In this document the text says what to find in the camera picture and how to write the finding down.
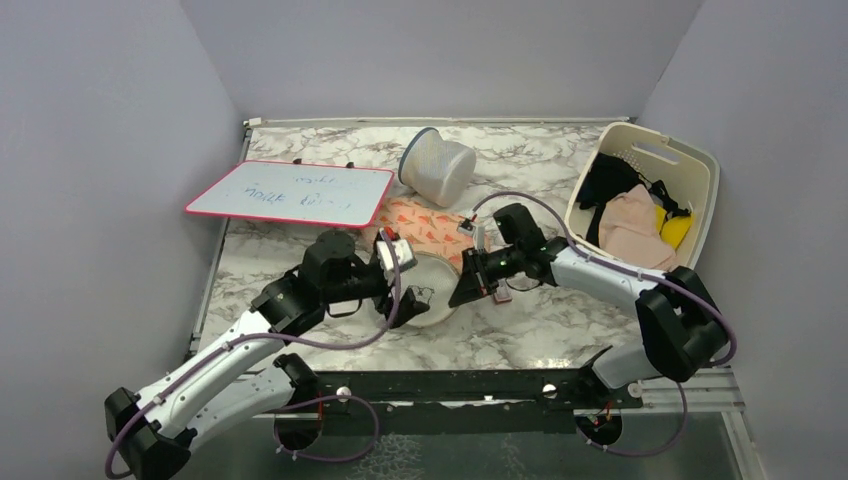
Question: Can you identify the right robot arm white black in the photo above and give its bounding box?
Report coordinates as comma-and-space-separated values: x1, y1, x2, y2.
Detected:
448, 203, 730, 407

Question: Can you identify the pink garment in basket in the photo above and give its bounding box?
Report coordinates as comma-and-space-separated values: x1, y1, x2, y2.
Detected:
598, 185, 679, 271

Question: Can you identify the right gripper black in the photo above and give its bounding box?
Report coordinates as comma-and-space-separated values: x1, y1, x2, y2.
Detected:
449, 244, 523, 308

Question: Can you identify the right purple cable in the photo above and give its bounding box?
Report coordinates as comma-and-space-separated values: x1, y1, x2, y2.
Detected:
466, 191, 739, 458

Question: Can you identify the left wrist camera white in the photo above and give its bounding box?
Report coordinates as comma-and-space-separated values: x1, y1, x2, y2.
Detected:
374, 228, 418, 273

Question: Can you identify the black mounting rail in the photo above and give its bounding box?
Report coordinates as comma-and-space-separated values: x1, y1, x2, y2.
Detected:
248, 367, 644, 439

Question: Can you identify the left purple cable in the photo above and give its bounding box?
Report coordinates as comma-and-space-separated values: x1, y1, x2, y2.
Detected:
104, 228, 404, 480

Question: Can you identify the white cylindrical mesh laundry bag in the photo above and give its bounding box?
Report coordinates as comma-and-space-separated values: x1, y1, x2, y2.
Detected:
398, 127, 476, 207

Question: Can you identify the orange tulip print laundry bag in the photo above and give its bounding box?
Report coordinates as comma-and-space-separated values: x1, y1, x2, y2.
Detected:
363, 197, 474, 269

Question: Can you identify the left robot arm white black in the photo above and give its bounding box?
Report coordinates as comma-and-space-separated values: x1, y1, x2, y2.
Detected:
104, 228, 427, 479

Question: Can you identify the black garment in basket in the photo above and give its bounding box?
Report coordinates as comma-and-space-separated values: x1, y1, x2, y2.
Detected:
577, 153, 692, 246

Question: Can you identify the cream plastic laundry basket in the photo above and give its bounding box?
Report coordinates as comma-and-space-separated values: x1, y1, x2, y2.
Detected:
564, 122, 720, 271

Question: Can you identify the yellow garment in basket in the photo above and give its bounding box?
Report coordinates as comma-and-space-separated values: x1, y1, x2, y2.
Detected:
655, 205, 694, 250

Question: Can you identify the purple cable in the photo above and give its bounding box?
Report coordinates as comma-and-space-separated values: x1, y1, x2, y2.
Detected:
466, 191, 739, 458
104, 228, 404, 480

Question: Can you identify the pink framed whiteboard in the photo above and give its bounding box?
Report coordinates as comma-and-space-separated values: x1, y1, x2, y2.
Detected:
184, 160, 395, 229

